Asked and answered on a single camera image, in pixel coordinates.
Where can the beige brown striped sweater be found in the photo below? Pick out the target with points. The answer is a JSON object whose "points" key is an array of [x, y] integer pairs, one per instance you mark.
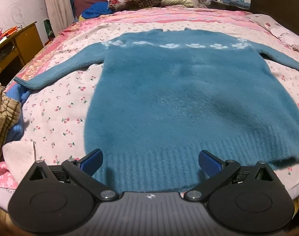
{"points": [[3, 117]]}

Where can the teal fuzzy knit sweater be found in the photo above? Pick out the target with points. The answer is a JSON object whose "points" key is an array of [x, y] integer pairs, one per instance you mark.
{"points": [[164, 96]]}

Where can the bright blue knit sweater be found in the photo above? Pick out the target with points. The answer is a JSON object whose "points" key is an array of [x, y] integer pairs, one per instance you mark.
{"points": [[19, 94]]}

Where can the pink patterned pillow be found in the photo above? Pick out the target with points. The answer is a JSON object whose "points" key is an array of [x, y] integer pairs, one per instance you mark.
{"points": [[283, 34]]}

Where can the blue cloth near window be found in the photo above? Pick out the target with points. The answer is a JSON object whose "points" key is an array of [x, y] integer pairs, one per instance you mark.
{"points": [[96, 10]]}

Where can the pink striped quilt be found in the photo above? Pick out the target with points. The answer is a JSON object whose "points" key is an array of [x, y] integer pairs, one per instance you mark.
{"points": [[152, 17]]}

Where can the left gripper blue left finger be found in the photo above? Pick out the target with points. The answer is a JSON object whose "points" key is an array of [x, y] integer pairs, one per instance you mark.
{"points": [[81, 171]]}

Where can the pale yellow pillow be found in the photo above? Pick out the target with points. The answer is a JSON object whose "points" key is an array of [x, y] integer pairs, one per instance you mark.
{"points": [[186, 3]]}

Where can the cherry print white bedsheet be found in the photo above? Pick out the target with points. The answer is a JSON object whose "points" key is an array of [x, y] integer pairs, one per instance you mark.
{"points": [[54, 116]]}

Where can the dark nightstand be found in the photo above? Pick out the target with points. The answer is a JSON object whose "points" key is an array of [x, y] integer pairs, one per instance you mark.
{"points": [[230, 5]]}

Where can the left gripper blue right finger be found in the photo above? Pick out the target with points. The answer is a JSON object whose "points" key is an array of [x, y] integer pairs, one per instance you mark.
{"points": [[219, 172]]}

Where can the wooden desk cabinet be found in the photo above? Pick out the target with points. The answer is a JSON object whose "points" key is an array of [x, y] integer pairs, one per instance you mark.
{"points": [[17, 51]]}

